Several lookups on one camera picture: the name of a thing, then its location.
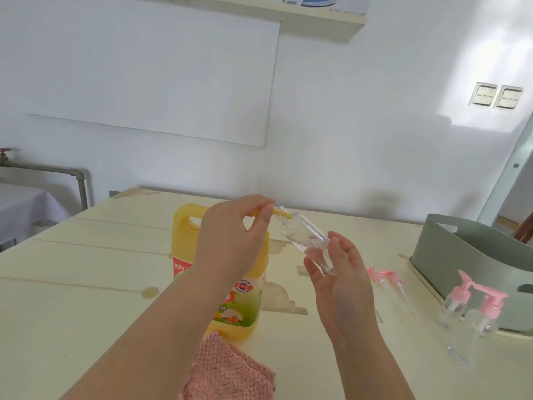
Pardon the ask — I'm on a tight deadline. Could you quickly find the white tablecloth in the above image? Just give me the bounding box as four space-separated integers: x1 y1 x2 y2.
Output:
0 183 69 248

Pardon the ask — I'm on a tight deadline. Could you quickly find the person's left forearm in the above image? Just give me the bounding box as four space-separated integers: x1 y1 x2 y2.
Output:
60 266 217 400

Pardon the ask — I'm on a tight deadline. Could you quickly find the white iron packaging box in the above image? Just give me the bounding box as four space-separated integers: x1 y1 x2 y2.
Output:
283 0 371 15

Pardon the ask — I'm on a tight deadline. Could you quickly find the white wall switch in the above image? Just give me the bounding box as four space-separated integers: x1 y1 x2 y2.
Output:
494 85 525 110
468 82 499 108

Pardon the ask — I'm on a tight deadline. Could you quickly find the white door frame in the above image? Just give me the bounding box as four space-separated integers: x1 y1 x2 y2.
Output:
477 116 533 228

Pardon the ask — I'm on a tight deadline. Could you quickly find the yellow detergent jug with pump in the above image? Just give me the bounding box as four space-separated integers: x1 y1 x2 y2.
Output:
172 203 292 342

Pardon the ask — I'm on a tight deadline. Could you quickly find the grey-green plastic basket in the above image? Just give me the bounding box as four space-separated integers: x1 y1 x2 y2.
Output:
411 213 533 333

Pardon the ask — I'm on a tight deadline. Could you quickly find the person's left hand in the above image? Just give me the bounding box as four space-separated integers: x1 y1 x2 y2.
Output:
193 194 276 279

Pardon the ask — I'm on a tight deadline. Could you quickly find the person's right hand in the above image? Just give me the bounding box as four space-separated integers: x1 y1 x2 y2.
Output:
304 231 378 342

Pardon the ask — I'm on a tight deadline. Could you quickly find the white wall board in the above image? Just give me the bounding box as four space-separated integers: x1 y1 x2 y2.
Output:
8 0 282 148

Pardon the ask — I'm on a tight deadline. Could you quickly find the pink textured cloth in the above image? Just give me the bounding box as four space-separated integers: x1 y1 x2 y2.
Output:
179 331 277 400

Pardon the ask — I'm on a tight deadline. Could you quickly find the small clear plastic bottle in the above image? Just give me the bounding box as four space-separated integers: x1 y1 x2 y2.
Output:
447 310 499 365
274 206 336 276
437 295 467 329

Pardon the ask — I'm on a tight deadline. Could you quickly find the grey metal pipe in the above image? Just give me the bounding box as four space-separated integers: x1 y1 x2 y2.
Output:
0 160 88 211

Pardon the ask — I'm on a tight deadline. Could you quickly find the dark wooden chair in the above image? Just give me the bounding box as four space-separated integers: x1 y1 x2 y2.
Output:
512 214 533 244

